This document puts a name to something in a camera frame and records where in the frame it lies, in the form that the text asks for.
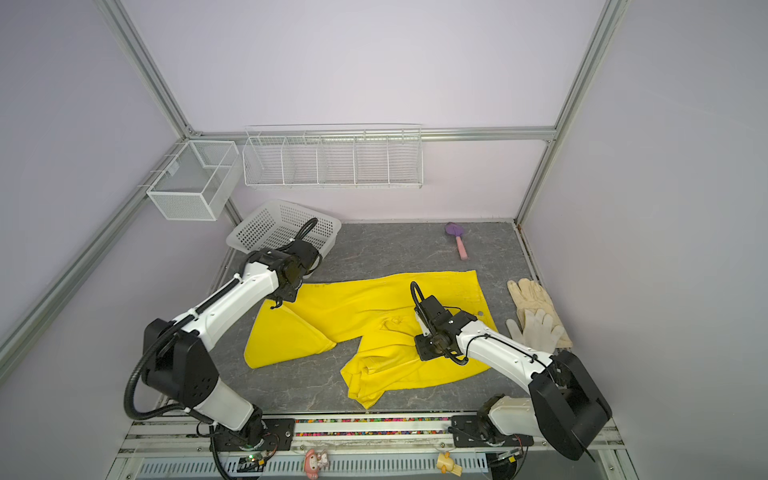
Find long white wire shelf basket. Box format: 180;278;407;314
242;123;424;188

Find pink plush figure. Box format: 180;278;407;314
304;449;330;480

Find white cotton work glove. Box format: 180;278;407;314
506;309;565;354

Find yellow duck figure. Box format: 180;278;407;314
436;452;463;477

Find white plastic laundry basket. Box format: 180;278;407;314
226;200;342;256

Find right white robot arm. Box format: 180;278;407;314
410;282;612;461

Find green circuit board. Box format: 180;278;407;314
236;456;267;473

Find purple pink toy spoon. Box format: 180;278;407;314
445;222;468;261

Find small white mesh wall basket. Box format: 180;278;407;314
147;140;242;221

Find beige leather work glove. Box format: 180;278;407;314
507;278;573;349

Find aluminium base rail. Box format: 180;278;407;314
107;412;637;479

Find yellow trousers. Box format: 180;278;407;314
244;271;496;409

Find aluminium frame profile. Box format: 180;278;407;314
1;1;629;383

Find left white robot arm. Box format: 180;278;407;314
123;218;322;449

